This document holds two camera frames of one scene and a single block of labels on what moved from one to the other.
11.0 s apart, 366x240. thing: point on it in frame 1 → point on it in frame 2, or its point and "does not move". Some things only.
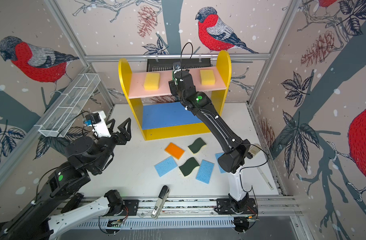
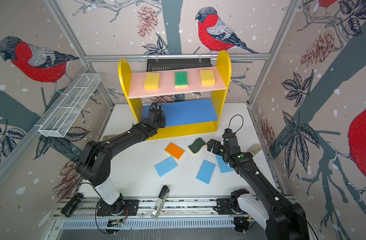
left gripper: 126,134 → 163,121
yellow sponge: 152,81 does not move
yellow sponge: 207,77 does not move
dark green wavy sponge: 197,144 does not move
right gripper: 172,88 → 216,145
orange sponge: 174,151 does not move
